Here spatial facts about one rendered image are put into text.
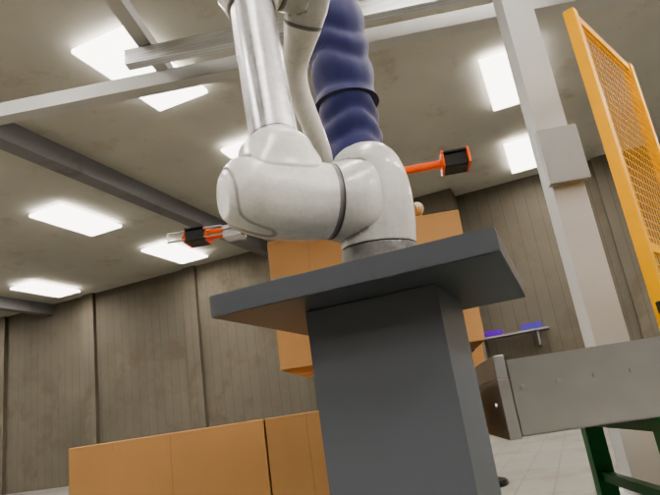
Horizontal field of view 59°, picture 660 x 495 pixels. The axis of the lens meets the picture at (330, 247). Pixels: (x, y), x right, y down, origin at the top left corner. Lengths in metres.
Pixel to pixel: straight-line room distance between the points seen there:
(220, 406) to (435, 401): 10.83
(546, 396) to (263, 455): 0.79
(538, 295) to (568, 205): 6.93
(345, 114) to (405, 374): 1.23
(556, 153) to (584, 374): 1.73
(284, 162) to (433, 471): 0.59
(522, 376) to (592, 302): 1.48
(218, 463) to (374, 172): 1.02
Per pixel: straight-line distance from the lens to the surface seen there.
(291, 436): 1.75
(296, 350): 1.75
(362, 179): 1.13
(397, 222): 1.13
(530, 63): 3.45
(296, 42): 1.57
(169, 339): 12.54
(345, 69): 2.14
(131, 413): 13.06
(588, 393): 1.63
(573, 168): 3.16
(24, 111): 5.15
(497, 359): 1.59
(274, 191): 1.05
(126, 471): 1.90
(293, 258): 1.80
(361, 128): 2.05
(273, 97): 1.21
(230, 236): 2.06
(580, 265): 3.06
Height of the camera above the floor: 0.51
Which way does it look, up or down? 16 degrees up
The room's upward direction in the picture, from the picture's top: 9 degrees counter-clockwise
